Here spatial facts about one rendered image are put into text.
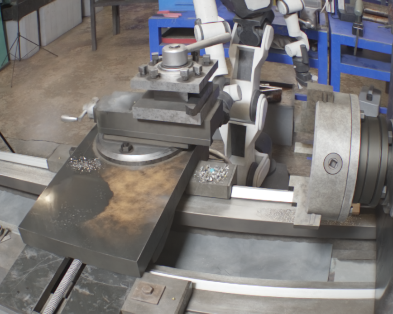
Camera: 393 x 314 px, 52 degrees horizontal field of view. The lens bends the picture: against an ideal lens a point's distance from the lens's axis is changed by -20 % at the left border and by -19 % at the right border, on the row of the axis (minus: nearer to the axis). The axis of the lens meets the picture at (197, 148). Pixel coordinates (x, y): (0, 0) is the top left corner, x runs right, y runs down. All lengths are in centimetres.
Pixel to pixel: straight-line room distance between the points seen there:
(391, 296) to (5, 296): 81
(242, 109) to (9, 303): 147
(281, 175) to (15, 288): 181
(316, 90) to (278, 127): 219
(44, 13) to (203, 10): 411
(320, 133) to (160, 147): 52
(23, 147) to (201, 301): 261
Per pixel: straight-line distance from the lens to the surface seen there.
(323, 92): 81
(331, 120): 79
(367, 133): 83
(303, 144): 95
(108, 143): 123
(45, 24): 583
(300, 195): 85
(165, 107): 112
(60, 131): 345
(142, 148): 119
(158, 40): 280
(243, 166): 216
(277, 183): 241
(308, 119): 84
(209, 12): 183
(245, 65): 211
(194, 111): 106
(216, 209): 117
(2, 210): 149
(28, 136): 351
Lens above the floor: 156
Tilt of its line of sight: 31 degrees down
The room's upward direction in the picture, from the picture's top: 3 degrees counter-clockwise
